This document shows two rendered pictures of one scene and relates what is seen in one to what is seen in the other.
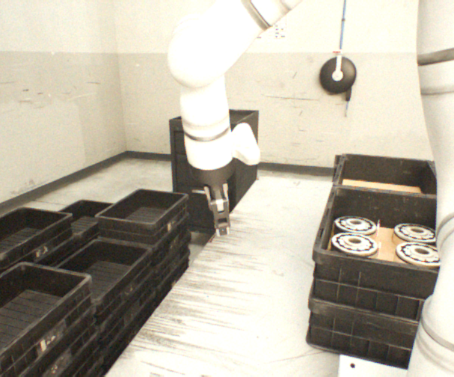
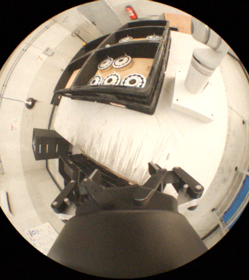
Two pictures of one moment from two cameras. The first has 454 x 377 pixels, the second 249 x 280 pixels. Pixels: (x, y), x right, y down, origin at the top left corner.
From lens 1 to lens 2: 0.60 m
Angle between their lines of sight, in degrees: 47
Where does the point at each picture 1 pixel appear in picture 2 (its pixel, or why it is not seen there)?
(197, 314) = (131, 161)
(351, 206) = (82, 84)
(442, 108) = not seen: outside the picture
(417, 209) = (93, 61)
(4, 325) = not seen: hidden behind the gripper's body
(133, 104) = (34, 167)
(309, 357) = (157, 115)
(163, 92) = (30, 157)
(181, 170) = (50, 155)
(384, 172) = (65, 79)
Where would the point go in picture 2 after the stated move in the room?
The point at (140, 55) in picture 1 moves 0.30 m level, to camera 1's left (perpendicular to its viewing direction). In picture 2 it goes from (22, 164) to (23, 172)
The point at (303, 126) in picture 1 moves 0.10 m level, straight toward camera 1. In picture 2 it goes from (40, 114) to (40, 114)
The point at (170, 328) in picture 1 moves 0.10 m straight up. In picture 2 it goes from (139, 172) to (134, 180)
